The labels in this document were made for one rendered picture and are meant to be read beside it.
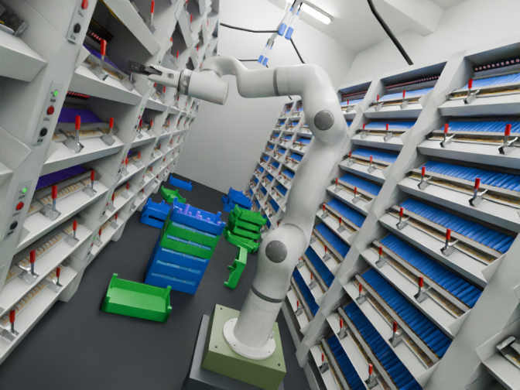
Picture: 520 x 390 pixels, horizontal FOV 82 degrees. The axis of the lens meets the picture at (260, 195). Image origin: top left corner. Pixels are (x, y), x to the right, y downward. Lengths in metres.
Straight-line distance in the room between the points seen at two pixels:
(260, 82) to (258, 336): 0.81
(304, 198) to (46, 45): 0.69
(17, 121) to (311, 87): 0.70
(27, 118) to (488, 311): 1.18
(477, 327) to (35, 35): 1.22
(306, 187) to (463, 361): 0.66
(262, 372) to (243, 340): 0.11
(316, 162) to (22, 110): 0.70
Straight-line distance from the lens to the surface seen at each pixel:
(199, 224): 1.73
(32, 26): 0.67
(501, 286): 1.10
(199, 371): 1.07
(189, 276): 1.87
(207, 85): 1.09
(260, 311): 1.03
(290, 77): 0.98
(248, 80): 1.02
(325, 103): 0.88
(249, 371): 1.09
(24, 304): 1.31
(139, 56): 1.34
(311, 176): 0.91
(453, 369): 1.15
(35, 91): 0.66
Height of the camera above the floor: 0.97
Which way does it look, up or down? 9 degrees down
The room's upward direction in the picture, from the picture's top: 24 degrees clockwise
